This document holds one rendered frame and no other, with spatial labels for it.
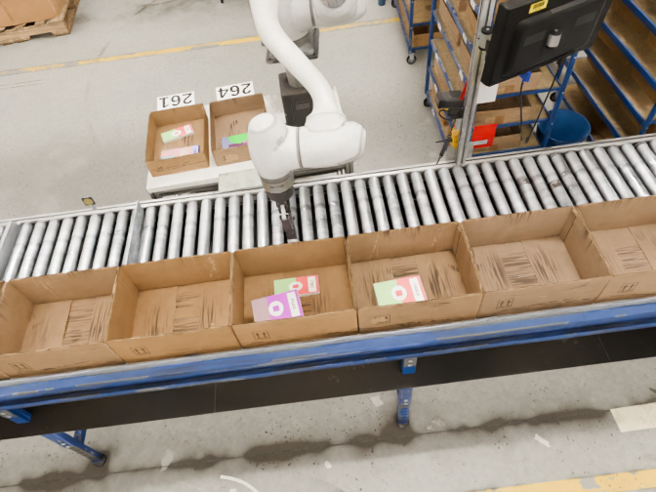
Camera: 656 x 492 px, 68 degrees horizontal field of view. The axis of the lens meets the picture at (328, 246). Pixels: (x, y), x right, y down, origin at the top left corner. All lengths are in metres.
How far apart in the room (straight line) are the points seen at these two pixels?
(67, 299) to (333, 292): 0.99
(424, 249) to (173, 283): 0.93
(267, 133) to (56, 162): 3.16
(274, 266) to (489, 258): 0.78
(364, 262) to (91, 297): 1.02
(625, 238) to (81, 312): 1.99
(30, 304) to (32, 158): 2.40
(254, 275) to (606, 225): 1.30
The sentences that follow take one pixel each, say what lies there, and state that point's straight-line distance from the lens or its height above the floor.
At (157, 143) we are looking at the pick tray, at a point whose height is 0.76.
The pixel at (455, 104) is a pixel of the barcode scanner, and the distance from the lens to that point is 2.17.
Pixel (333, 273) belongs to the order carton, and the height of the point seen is 0.89.
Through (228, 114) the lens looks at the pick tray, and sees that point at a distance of 2.74.
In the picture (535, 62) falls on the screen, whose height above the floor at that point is 1.30.
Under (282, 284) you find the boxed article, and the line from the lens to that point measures 1.77.
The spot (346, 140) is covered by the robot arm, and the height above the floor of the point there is 1.58.
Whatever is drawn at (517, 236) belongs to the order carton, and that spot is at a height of 0.92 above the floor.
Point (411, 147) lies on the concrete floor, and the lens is 3.53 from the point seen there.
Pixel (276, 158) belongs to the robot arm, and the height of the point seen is 1.56.
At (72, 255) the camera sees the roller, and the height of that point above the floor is 0.75.
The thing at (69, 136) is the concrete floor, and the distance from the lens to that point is 4.42.
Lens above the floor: 2.37
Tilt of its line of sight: 53 degrees down
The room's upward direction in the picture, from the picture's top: 8 degrees counter-clockwise
